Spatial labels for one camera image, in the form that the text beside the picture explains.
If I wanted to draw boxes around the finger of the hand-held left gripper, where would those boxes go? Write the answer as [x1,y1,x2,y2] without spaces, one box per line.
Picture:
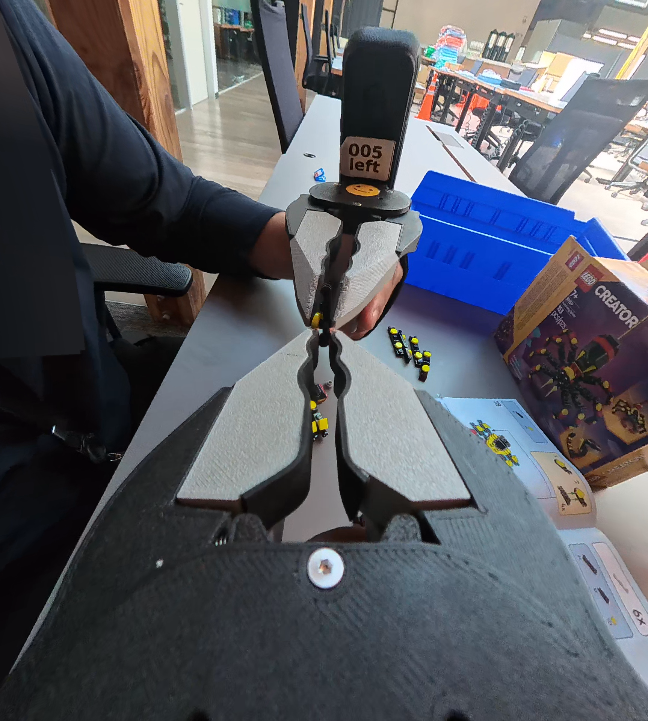
[289,210,343,329]
[328,221,405,330]

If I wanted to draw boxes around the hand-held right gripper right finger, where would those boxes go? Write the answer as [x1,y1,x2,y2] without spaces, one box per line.
[323,328,472,537]

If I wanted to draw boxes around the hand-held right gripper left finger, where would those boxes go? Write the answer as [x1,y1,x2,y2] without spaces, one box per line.
[173,328,321,528]

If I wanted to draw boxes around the person's left forearm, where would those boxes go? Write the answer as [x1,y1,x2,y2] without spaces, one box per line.
[104,113,293,281]

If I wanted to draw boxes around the purple toy set box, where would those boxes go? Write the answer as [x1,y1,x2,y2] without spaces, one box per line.
[493,237,648,488]

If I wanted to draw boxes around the person's left hand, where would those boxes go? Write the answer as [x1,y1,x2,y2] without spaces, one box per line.
[332,262,406,340]

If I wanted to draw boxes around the orange traffic cone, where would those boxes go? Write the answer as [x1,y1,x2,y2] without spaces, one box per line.
[417,73,438,122]

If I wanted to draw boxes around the dark office chair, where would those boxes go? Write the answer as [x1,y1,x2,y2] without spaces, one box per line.
[249,0,307,154]
[300,0,347,99]

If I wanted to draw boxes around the yellow black toy brick model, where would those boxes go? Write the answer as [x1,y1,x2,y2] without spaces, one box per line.
[310,382,330,441]

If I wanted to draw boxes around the blue plastic bin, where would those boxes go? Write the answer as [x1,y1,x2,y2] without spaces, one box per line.
[405,170,630,316]

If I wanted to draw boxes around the black binders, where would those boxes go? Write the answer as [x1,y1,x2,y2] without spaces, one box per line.
[482,28,517,63]

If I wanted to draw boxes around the background work desk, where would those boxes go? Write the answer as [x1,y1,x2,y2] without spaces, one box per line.
[425,56,584,170]

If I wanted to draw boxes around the metal key clip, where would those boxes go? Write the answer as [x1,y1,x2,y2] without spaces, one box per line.
[50,422,124,464]

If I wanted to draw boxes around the black mesh office chair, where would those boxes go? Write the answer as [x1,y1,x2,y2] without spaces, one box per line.
[83,243,194,339]

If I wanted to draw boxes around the black high-back office chair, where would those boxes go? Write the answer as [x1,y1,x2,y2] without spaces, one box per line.
[509,76,648,205]

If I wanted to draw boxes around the open instruction booklet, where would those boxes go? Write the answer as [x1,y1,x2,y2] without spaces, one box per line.
[439,397,648,705]

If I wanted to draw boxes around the person's dark clothing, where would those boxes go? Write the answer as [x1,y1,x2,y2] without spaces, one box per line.
[0,0,201,710]

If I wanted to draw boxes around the wooden pillar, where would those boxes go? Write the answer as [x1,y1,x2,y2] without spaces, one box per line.
[48,0,207,327]

